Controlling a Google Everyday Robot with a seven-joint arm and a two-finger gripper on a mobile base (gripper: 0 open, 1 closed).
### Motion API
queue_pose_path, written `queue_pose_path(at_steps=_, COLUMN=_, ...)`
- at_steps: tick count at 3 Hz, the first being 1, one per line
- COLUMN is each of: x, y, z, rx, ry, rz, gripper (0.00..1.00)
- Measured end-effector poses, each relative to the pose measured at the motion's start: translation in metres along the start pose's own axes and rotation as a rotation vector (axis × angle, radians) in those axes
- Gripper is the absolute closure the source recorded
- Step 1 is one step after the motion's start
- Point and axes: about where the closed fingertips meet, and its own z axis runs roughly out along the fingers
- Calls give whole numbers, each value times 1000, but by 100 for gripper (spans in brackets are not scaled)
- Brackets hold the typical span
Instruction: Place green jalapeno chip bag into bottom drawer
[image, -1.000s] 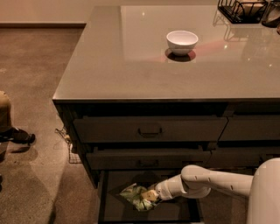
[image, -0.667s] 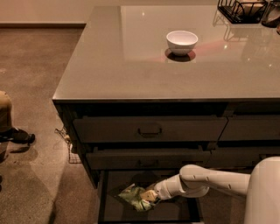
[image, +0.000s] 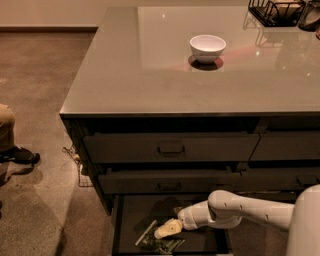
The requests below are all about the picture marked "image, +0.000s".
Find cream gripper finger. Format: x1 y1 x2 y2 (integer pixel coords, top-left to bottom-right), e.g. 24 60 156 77
154 219 183 239

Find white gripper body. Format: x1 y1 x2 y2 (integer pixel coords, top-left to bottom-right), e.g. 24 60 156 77
177 203 202 230

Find green jalapeno chip bag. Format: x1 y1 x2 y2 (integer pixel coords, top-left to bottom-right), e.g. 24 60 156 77
135 220 185 255

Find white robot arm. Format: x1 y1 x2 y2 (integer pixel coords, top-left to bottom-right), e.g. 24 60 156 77
154 185 320 256

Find open dark bottom drawer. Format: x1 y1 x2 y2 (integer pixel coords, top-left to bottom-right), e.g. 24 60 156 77
111 194 232 256

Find dark middle left drawer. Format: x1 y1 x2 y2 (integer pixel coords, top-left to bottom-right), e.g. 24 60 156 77
98 169 240 194

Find dark bottom right drawer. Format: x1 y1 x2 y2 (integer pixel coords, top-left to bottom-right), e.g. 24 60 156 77
237 191 298 202

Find dark top left drawer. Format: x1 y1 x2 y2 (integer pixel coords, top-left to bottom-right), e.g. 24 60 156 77
83 133 259 163

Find dark top right drawer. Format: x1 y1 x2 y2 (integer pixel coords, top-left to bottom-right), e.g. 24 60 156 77
251 131 320 161

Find white ceramic bowl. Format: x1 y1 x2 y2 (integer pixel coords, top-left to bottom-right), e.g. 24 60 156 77
190 35 226 64

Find person leg tan trousers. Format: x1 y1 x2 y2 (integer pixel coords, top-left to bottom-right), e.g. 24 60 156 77
0 104 15 151

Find dark round object top right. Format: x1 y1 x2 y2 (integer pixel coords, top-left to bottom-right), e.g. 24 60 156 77
298 0 320 32

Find wire rack on floor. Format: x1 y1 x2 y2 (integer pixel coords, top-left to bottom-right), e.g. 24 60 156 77
62 145 93 188

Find black wire basket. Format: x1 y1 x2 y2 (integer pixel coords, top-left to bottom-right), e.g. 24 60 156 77
248 0 306 27

